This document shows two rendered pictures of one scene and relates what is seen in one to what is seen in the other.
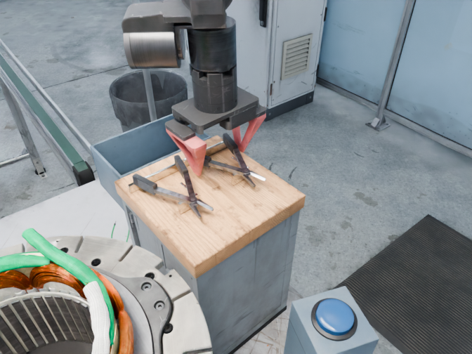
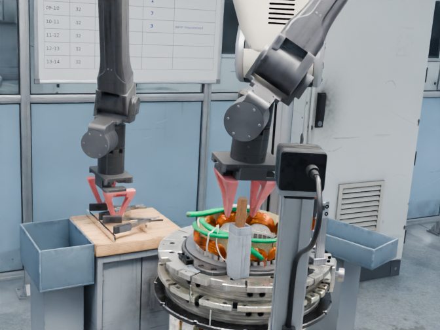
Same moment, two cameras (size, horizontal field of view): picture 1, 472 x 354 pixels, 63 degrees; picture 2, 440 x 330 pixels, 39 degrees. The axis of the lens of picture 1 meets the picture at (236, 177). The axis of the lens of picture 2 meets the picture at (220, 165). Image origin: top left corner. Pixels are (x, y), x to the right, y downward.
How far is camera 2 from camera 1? 1.26 m
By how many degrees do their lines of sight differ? 74
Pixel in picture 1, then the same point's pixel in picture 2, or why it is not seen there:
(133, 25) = (107, 129)
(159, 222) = (149, 237)
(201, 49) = (122, 135)
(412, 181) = not seen: outside the picture
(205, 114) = (121, 174)
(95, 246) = (173, 236)
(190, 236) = (166, 232)
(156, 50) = (114, 141)
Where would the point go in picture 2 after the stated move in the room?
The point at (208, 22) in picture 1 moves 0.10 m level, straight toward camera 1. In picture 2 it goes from (132, 118) to (180, 122)
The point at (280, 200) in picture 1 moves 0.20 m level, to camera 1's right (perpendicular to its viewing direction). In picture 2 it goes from (152, 212) to (175, 189)
